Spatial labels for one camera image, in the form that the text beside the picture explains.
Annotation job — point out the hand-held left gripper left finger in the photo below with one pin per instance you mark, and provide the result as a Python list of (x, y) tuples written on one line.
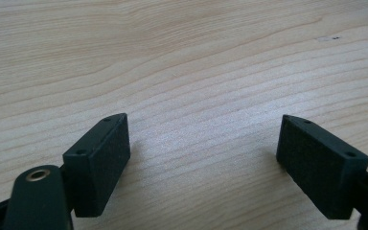
[(99, 166)]

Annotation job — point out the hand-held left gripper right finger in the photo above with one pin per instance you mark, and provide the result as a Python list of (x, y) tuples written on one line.
[(316, 169)]

